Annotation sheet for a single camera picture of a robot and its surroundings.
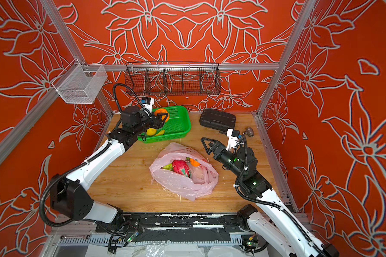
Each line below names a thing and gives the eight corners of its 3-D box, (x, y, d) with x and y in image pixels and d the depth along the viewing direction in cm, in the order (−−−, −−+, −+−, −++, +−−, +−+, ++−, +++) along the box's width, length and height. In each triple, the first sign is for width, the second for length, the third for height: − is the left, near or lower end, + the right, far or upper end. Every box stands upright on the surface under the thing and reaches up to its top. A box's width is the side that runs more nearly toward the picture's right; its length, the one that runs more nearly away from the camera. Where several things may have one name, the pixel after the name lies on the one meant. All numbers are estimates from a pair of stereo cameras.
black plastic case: (198, 129, 111) (199, 123, 107) (200, 113, 121) (201, 108, 116) (234, 132, 109) (236, 127, 104) (234, 117, 119) (235, 111, 114)
